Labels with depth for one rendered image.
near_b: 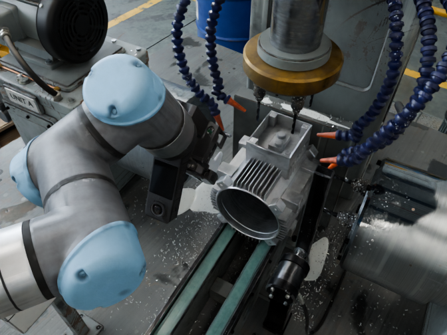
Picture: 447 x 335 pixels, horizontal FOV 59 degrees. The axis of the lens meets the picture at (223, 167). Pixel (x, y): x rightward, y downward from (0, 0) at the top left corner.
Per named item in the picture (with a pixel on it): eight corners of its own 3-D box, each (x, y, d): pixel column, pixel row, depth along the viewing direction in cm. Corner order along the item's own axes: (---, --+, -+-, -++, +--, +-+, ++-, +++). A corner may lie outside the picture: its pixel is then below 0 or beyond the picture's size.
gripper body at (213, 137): (229, 139, 65) (209, 110, 53) (207, 186, 63) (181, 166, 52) (190, 123, 67) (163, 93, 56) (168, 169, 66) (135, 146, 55)
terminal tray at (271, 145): (267, 133, 95) (269, 109, 89) (308, 148, 91) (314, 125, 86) (243, 164, 88) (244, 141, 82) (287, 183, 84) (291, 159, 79)
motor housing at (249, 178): (249, 169, 107) (252, 115, 93) (314, 197, 101) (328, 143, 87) (210, 221, 96) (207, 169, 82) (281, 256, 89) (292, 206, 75)
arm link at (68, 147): (8, 217, 38) (98, 149, 37) (-1, 147, 45) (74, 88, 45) (67, 244, 44) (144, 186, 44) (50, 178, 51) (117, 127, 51)
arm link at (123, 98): (60, 82, 41) (124, 32, 41) (114, 121, 52) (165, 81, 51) (92, 136, 38) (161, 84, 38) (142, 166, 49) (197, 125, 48)
